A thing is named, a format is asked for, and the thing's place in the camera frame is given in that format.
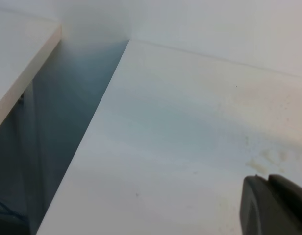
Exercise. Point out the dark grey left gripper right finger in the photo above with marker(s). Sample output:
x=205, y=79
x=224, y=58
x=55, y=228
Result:
x=290, y=192

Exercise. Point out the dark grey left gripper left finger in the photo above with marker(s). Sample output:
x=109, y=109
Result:
x=263, y=212

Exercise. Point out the white side table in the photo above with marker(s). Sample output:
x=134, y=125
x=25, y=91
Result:
x=26, y=42

